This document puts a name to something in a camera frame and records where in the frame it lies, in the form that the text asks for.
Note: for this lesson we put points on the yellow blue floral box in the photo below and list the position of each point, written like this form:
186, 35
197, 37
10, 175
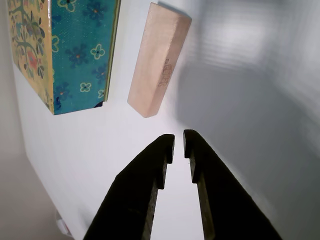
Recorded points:
80, 55

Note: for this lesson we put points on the wooden Jenga block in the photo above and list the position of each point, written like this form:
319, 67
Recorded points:
157, 62

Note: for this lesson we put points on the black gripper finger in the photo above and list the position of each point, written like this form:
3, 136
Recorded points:
135, 195
225, 195

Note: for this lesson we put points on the small white red piece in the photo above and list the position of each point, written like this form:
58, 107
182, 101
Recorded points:
63, 226

